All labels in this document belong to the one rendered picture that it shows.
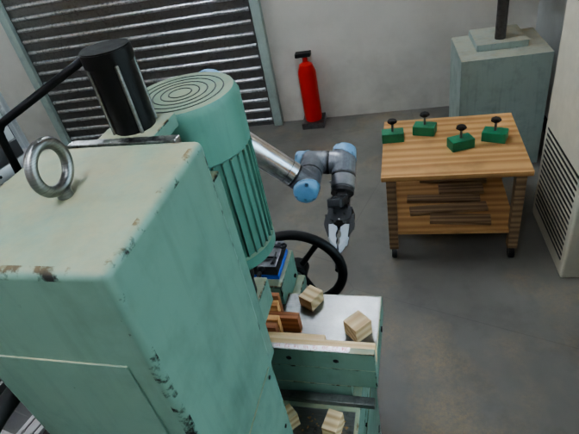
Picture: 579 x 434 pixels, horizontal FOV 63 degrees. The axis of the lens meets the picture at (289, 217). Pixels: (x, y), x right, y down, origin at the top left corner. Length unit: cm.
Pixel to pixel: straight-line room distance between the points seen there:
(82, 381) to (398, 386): 166
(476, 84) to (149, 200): 268
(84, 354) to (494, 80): 278
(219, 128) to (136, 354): 35
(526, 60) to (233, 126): 247
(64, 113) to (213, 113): 421
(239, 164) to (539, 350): 175
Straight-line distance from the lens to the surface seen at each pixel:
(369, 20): 381
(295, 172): 139
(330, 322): 112
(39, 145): 50
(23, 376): 60
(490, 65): 300
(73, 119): 484
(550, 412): 210
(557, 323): 237
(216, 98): 70
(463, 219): 252
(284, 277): 116
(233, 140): 72
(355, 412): 110
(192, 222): 52
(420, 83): 399
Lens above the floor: 175
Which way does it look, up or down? 36 degrees down
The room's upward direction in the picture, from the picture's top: 12 degrees counter-clockwise
